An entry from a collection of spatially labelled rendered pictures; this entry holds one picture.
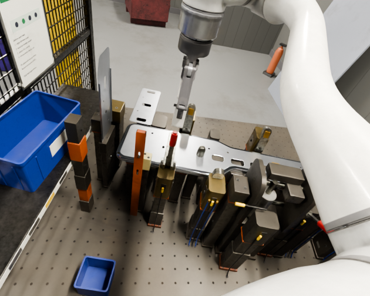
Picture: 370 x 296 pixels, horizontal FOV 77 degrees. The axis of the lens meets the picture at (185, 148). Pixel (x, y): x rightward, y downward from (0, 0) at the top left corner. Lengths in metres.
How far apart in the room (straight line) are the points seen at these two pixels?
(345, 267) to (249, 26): 5.11
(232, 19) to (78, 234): 4.62
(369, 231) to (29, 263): 1.03
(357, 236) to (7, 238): 0.72
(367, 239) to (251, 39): 5.16
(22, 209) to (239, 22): 4.81
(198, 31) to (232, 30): 4.64
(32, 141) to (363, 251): 0.93
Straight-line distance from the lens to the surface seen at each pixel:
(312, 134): 0.27
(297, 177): 0.81
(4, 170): 0.79
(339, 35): 3.51
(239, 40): 5.27
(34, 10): 1.05
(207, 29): 0.53
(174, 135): 0.72
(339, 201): 0.25
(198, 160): 0.96
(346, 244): 0.26
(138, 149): 0.77
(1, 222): 0.80
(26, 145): 0.96
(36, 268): 1.08
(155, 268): 1.04
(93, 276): 1.03
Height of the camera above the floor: 1.68
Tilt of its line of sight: 44 degrees down
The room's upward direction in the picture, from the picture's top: 16 degrees clockwise
